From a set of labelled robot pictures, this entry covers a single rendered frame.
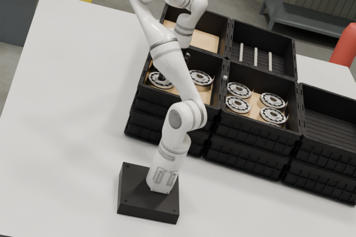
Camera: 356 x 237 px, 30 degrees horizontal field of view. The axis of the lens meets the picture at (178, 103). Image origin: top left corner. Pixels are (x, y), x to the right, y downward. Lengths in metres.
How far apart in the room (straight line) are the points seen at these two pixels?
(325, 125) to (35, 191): 1.19
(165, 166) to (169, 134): 0.12
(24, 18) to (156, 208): 2.23
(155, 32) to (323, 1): 4.15
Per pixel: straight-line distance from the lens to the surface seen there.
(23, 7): 4.05
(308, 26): 5.39
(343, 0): 6.12
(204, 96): 2.54
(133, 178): 2.15
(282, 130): 2.33
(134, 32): 3.12
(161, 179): 2.10
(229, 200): 2.30
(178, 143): 1.99
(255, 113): 2.56
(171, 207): 2.11
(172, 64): 1.99
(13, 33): 4.14
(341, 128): 2.71
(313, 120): 2.68
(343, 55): 4.63
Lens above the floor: 2.10
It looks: 31 degrees down
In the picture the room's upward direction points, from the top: 19 degrees clockwise
